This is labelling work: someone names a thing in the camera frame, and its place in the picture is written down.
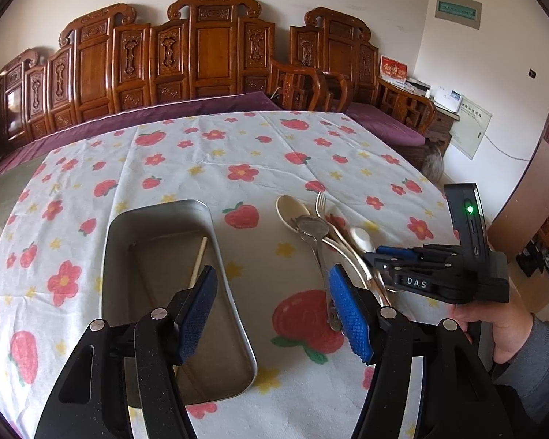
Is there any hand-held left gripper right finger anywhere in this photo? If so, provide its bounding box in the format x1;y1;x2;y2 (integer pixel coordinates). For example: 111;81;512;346
327;263;515;439

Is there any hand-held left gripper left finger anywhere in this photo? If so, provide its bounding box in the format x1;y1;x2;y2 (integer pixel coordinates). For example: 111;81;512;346
34;264;220;439

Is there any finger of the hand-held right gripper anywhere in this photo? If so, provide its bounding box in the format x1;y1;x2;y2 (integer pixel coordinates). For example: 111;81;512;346
375;243;464;269
362;251;445;294

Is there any wooden chopstick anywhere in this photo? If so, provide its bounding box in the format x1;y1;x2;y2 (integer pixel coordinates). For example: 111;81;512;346
187;237;208;290

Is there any metal tray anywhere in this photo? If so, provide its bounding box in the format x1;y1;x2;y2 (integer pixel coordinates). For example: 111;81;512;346
101;199;259;408

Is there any large cream plastic spoon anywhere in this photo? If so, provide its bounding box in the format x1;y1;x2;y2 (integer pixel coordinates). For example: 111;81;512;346
276;194;373;282

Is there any person's right forearm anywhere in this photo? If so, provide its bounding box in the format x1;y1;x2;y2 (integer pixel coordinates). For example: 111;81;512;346
490;315;549;426

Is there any person's right hand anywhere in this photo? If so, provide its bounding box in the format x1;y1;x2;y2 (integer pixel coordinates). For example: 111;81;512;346
451;304;536;367

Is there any light wooden cabinet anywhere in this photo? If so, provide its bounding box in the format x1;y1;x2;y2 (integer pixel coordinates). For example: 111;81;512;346
489;139;549;268

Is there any grey round object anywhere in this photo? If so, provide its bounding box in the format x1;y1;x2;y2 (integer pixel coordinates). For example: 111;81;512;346
423;144;445;180

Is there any wooden side table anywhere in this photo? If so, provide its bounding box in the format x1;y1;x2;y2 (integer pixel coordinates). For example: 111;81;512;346
427;109;460;156

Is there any short purple seat cushion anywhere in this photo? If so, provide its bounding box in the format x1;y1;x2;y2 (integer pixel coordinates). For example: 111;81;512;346
343;102;427;148

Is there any white tabletop device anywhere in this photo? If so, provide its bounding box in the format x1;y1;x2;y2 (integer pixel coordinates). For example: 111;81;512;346
432;88;464;113

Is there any floral strawberry tablecloth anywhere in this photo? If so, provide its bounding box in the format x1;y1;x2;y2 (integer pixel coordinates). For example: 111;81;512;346
0;110;499;439

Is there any red desk calendar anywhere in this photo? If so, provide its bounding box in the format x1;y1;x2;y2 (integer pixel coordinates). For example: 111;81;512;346
381;56;408;84

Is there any long purple seat cushion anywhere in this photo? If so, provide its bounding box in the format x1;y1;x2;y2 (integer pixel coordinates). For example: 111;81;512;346
0;91;285;193

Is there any carved wooden armchair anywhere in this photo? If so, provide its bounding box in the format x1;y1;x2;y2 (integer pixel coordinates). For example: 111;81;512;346
289;7;437;135

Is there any carved wooden sofa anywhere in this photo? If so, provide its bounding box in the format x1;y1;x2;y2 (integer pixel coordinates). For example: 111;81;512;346
0;0;330;147

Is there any white wall cable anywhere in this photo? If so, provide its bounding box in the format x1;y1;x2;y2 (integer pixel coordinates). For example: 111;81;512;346
482;135;532;162

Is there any white wall panel door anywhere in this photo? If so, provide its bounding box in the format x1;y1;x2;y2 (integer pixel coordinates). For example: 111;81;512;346
448;101;493;161

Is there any grey wall distribution box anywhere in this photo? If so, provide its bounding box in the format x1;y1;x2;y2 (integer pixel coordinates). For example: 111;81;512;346
436;0;482;31

